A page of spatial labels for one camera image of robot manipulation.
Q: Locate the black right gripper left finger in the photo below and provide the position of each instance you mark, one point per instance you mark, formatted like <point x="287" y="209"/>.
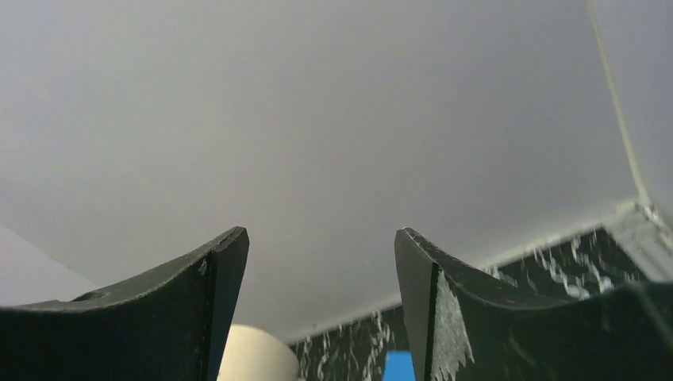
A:
<point x="168" y="323"/>

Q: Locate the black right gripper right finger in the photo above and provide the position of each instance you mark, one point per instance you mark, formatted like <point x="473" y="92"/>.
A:
<point x="463" y="324"/>

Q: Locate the blue flat foam pad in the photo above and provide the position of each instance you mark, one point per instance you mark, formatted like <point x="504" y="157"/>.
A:
<point x="398" y="366"/>

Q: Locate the cream cylindrical drum container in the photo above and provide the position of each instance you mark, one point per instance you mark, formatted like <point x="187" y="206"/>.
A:
<point x="252" y="354"/>

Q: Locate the aluminium frame rail right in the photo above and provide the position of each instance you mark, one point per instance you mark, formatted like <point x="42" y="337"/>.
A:
<point x="644" y="238"/>

